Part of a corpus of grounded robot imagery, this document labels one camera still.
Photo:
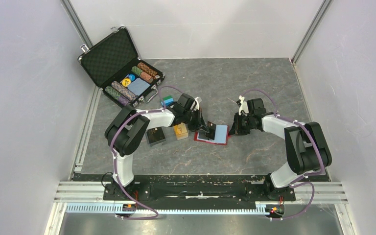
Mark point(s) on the purple grey poker chip row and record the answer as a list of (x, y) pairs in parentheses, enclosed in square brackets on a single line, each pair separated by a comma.
[(123, 91)]

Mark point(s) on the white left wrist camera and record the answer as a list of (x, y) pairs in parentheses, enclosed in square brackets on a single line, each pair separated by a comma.
[(197, 102)]

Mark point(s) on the red leather card holder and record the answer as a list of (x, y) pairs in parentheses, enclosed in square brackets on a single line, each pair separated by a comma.
[(218, 135)]

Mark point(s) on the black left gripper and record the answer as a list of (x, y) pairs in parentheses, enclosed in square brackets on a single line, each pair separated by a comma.
[(199, 124)]

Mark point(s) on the black card stack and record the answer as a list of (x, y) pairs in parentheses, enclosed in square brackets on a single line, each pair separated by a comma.
[(155, 136)]

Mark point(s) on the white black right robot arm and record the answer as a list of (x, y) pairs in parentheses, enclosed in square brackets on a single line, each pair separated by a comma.
[(307, 152)]

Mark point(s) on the aluminium slotted rail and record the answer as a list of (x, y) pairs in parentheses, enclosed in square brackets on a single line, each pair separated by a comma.
[(119, 208)]

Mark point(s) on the orange card stack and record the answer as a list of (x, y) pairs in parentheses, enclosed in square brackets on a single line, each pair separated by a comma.
[(181, 131)]

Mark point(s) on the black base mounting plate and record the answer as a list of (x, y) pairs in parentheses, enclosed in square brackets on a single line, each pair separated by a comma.
[(202, 192)]

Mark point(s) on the blue playing card deck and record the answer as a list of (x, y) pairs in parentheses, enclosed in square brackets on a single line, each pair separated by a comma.
[(138, 86)]

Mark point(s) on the yellow dealer chip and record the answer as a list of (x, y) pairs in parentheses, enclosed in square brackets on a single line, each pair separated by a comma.
[(126, 82)]

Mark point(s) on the black aluminium poker chip case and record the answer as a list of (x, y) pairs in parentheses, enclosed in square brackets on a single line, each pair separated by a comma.
[(111, 59)]

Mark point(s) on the black credit card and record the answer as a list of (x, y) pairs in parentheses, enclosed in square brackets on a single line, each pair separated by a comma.
[(203, 137), (211, 130)]

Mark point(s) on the clear plastic card box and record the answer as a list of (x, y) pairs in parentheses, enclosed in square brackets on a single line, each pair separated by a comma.
[(169, 134)]

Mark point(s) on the stacked toy building blocks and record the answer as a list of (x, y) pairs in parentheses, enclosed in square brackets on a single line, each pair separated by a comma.
[(167, 100)]

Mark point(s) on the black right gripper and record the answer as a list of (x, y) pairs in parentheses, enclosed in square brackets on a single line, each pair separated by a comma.
[(236, 129)]

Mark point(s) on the blue dealer chip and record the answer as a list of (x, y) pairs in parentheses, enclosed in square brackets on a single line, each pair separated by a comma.
[(131, 77)]

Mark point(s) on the green purple poker chip row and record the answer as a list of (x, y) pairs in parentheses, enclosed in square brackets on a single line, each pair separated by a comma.
[(122, 100)]

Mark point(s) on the red poker chip row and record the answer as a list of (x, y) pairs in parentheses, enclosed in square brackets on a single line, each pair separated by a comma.
[(146, 77)]

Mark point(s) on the brown poker chip row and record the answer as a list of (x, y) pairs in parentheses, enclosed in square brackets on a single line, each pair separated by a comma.
[(145, 68)]

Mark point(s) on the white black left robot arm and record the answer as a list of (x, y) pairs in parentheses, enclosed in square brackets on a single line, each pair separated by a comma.
[(126, 131)]

